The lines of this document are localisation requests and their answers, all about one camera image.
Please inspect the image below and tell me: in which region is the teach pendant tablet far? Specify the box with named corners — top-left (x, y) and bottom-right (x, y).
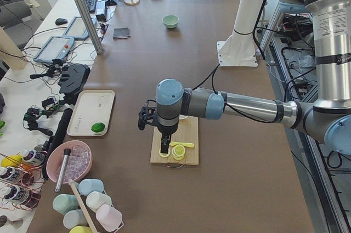
top-left (63, 16), bottom-right (89, 41)

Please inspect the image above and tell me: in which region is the copper wire bottle rack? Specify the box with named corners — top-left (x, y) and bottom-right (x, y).
top-left (1, 150), bottom-right (45, 211)

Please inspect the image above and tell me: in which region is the lemon slice far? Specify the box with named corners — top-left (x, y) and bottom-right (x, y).
top-left (158, 149), bottom-right (171, 158)

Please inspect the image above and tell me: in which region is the green pastel cup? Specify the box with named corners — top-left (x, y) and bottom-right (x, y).
top-left (52, 194), bottom-right (78, 215)

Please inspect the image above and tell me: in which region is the bamboo cutting board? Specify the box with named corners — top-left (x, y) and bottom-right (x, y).
top-left (150, 116), bottom-right (199, 165)

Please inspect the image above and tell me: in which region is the light green bowl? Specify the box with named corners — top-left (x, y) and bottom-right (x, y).
top-left (162, 15), bottom-right (179, 29)

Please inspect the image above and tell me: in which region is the lemon slice near knife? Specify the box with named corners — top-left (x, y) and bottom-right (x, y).
top-left (172, 145), bottom-right (186, 161)

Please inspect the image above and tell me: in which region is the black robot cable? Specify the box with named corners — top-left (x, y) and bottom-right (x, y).
top-left (191, 62), bottom-right (283, 123)

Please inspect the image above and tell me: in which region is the blue pastel cup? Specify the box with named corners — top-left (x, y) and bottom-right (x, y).
top-left (78, 179), bottom-right (104, 196)

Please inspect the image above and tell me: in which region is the pink pastel cup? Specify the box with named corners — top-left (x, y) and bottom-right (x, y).
top-left (95, 204), bottom-right (122, 232)

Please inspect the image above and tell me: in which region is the pink bowl of ice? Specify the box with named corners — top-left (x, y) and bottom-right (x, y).
top-left (46, 140), bottom-right (93, 184)

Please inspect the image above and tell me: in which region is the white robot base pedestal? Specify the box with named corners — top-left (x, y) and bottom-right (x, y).
top-left (217, 0), bottom-right (264, 67)

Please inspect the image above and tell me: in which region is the metal muddler tube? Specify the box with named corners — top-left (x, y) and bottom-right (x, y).
top-left (54, 149), bottom-right (72, 193)

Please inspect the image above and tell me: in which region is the black computer mouse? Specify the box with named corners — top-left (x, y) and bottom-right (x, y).
top-left (55, 18), bottom-right (68, 26)

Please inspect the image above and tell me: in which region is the yellow plastic knife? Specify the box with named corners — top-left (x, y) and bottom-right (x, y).
top-left (169, 141), bottom-right (195, 148)

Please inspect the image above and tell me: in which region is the white pastel cup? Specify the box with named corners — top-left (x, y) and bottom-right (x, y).
top-left (86, 191), bottom-right (112, 212)

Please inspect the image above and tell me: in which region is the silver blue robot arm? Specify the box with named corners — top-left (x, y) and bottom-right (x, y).
top-left (138, 0), bottom-right (350, 155)

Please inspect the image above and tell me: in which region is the teach pendant tablet near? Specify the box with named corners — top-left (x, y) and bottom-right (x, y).
top-left (33, 36), bottom-right (75, 64)

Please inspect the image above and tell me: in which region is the yellow pastel cup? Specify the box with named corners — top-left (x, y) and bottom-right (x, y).
top-left (69, 225), bottom-right (92, 233)

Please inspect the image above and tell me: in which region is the green lime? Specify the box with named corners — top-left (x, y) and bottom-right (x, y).
top-left (90, 122), bottom-right (106, 133)

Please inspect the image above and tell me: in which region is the grey folded cloth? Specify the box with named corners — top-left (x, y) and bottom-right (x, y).
top-left (112, 27), bottom-right (131, 39)

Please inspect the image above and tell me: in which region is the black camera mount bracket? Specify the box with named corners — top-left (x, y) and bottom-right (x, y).
top-left (58, 64), bottom-right (90, 105)

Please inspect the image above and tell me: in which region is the grey-blue pastel cup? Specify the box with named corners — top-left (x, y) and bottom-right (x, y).
top-left (63, 209), bottom-right (88, 229)

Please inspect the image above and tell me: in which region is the teach pendant tablet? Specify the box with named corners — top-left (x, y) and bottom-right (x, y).
top-left (63, 16), bottom-right (89, 41)
top-left (33, 36), bottom-right (75, 64)

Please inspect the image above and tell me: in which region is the cream rabbit tray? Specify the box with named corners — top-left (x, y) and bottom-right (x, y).
top-left (66, 90), bottom-right (115, 137)

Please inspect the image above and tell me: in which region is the aluminium frame post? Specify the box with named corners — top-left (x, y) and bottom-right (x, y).
top-left (74, 0), bottom-right (103, 54)

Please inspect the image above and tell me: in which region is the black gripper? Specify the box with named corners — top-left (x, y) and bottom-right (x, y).
top-left (138, 99), bottom-right (178, 154)

